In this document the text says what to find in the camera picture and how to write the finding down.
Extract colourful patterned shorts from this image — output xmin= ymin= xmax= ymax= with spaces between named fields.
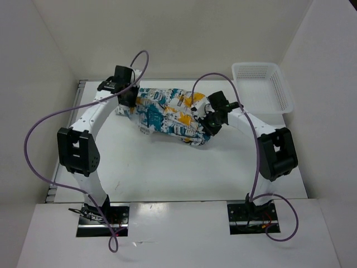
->
xmin=115 ymin=88 xmax=211 ymax=146

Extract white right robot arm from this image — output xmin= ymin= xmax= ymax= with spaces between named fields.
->
xmin=200 ymin=91 xmax=298 ymax=220

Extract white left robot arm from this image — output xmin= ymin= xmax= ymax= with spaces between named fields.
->
xmin=57 ymin=65 xmax=142 ymax=223

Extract white plastic basket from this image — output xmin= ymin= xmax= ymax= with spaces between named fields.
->
xmin=231 ymin=62 xmax=293 ymax=114

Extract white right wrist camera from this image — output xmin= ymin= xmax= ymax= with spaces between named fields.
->
xmin=191 ymin=97 xmax=214 ymax=120

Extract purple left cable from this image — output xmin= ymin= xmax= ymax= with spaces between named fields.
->
xmin=23 ymin=50 xmax=149 ymax=253

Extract purple cable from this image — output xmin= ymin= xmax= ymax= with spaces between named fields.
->
xmin=23 ymin=50 xmax=149 ymax=253
xmin=191 ymin=72 xmax=300 ymax=241

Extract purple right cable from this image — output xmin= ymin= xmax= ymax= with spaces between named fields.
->
xmin=191 ymin=72 xmax=300 ymax=241

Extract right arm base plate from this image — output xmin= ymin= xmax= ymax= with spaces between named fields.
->
xmin=226 ymin=200 xmax=281 ymax=235

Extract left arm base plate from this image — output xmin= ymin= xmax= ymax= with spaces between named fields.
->
xmin=69 ymin=203 xmax=130 ymax=238

